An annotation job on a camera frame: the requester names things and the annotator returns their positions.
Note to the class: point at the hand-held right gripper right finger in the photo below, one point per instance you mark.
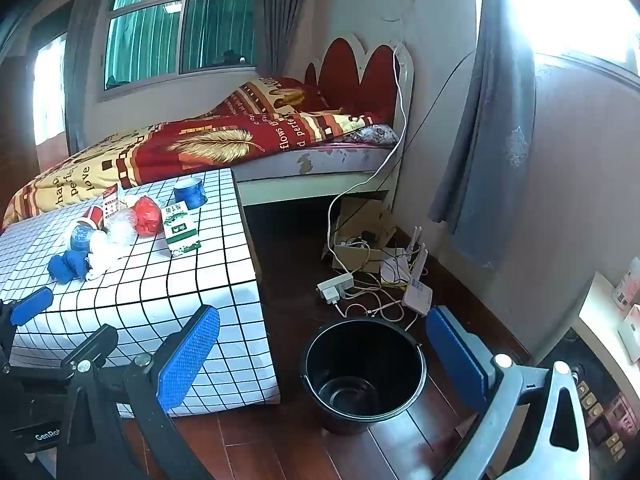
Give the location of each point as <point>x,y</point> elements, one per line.
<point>457,360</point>

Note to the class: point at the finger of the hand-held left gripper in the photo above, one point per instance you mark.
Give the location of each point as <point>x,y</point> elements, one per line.
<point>30,306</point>

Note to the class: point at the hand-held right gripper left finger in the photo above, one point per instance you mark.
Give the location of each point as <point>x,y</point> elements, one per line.
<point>190,355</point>

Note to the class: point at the black plastic bucket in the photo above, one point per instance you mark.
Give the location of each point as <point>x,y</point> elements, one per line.
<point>320,360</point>

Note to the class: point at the red white milk carton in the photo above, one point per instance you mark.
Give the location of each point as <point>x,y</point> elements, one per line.
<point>112,205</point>

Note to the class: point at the red plastic bag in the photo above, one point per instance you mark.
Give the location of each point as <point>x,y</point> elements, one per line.
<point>147,216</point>

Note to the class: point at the blue crumpled cloth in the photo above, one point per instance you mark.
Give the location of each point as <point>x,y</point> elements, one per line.
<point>67,265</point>

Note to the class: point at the white router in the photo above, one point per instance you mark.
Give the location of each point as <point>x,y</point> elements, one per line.
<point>417,297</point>

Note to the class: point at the blue white paper cup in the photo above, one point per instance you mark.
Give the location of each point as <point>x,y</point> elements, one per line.
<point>80,239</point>

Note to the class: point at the checkered white tablecloth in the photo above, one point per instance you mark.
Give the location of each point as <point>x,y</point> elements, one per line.
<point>215,270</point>

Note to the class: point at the white crumpled tissue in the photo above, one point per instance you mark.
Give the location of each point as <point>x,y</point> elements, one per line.
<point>102,255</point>

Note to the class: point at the red paper cup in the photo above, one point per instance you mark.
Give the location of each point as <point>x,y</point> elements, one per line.
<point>92,216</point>

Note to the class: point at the clear plastic bag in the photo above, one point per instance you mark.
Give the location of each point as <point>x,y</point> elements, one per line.
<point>121,227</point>

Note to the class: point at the green white carton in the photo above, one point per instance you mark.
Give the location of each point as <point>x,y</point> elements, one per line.
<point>179,230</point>

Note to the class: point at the cardboard box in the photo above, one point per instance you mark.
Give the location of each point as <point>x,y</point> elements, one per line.
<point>360,257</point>

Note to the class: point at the white power strip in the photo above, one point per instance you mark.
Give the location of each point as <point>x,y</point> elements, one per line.
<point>334,287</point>

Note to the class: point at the white side cabinet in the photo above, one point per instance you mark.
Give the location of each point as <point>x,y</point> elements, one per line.
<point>600,310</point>

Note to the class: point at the brown wooden wardrobe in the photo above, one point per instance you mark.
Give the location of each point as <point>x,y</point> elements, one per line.
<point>15,135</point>

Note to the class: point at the white box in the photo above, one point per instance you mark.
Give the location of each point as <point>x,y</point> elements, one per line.
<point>631,332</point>

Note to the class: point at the pink box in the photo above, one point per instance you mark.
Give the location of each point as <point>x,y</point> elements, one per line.
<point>627,282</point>

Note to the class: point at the red yellow printed blanket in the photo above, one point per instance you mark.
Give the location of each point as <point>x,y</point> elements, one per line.
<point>200,145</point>

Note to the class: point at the bright side window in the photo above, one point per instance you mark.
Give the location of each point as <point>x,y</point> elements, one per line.
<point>50,90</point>

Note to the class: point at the grey curtain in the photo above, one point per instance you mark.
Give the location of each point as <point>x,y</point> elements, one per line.
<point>285,20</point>
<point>485,135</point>
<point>82,85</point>

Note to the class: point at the floral mattress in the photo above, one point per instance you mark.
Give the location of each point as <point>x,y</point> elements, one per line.
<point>340,160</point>

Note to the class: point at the floral pillow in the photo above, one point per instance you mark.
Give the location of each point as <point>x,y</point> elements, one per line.
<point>372,135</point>

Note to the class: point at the window with teal curtain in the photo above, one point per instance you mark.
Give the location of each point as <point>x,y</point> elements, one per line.
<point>150,35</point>

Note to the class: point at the white red bed headboard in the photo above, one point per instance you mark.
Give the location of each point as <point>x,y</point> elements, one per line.
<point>350,67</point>

